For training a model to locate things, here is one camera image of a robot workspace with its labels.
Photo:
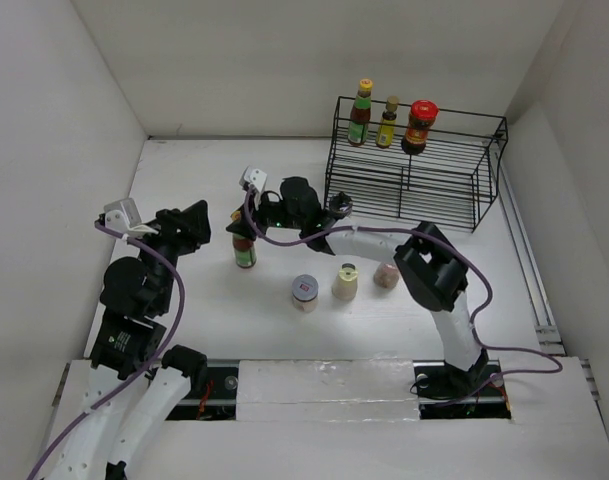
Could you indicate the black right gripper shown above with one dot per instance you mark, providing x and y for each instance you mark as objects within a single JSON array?
[{"x": 259, "y": 210}]

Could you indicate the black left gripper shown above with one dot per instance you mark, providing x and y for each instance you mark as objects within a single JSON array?
[{"x": 188, "y": 227}]

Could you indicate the green label sauce bottle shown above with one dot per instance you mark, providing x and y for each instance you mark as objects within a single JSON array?
[{"x": 244, "y": 251}]

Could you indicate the black cap spice shaker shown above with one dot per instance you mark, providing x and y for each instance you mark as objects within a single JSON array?
[{"x": 340, "y": 205}]

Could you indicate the yellow cap chili sauce bottle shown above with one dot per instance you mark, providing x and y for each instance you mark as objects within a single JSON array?
[{"x": 360, "y": 113}]

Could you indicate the small yellow oil bottle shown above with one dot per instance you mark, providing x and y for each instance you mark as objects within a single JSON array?
[{"x": 385, "y": 134}]

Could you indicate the red lid chili jar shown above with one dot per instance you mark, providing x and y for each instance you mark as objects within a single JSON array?
[{"x": 421, "y": 118}]

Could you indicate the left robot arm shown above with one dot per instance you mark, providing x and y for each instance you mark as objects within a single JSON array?
[{"x": 136, "y": 375}]

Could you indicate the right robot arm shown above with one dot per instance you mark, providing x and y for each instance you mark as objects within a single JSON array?
[{"x": 432, "y": 271}]

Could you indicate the white lid jar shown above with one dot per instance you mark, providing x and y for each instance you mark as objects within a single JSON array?
[{"x": 305, "y": 290}]

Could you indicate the yellow lid spice shaker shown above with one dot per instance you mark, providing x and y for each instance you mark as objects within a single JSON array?
[{"x": 345, "y": 285}]

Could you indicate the pink lid spice shaker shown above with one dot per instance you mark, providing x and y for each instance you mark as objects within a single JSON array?
[{"x": 386, "y": 276}]

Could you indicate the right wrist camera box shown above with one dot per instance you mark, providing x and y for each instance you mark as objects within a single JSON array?
[{"x": 254, "y": 180}]

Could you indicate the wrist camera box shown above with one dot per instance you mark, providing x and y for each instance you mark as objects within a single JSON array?
[
  {"x": 123, "y": 217},
  {"x": 254, "y": 180}
]

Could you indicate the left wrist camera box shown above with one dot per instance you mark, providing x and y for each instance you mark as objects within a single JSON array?
[{"x": 123, "y": 217}]

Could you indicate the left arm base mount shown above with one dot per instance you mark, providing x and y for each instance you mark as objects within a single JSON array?
[{"x": 216, "y": 400}]

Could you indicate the black wire rack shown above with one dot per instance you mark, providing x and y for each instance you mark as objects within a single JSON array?
[{"x": 452, "y": 183}]

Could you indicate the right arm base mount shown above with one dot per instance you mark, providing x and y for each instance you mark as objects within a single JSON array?
[{"x": 440, "y": 397}]

